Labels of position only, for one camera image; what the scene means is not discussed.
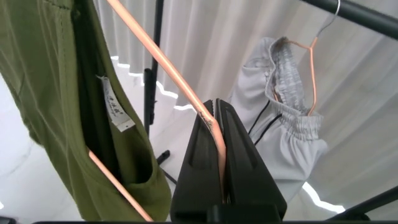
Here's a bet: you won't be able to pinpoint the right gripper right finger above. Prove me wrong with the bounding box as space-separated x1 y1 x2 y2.
216 98 287 222

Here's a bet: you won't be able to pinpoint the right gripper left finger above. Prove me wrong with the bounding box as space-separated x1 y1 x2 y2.
170 100 224 222

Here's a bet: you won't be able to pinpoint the pale grey shorts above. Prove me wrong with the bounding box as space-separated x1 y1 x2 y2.
229 36 329 203

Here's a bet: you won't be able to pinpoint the pink clothes hanger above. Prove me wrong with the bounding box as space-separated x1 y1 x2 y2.
88 0 228 222
272 0 341 116

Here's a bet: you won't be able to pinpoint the green garment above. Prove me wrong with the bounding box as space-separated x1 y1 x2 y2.
0 0 172 222

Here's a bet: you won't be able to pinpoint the black clothes rack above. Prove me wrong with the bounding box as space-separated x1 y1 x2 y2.
143 0 398 222

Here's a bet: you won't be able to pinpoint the white curtain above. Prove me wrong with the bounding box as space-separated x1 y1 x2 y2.
93 0 398 215

